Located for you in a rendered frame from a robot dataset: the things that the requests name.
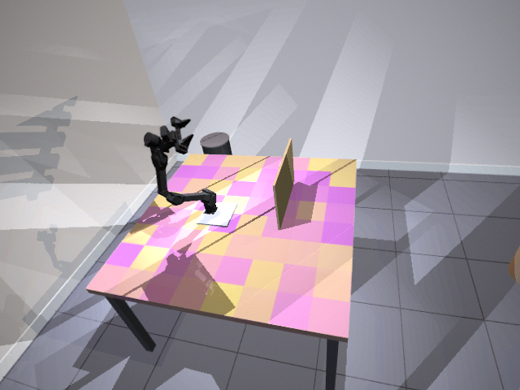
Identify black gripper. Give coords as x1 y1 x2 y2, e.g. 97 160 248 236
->
166 116 193 154

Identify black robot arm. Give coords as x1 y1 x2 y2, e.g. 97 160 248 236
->
144 125 218 215

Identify brown flat board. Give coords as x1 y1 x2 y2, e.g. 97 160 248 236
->
272 138 295 230

